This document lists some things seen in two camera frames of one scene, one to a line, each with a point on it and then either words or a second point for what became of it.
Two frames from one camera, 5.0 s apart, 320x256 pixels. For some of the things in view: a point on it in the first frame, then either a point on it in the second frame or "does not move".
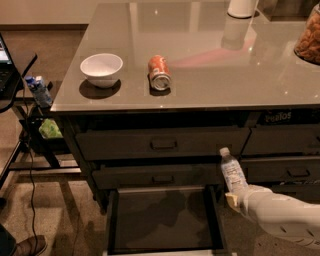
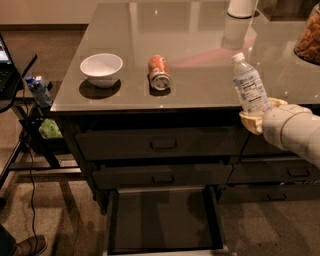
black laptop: (9, 77) does not move
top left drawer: (144, 143) does not move
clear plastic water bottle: (233, 173) to (250, 86)
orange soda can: (159, 72) does not move
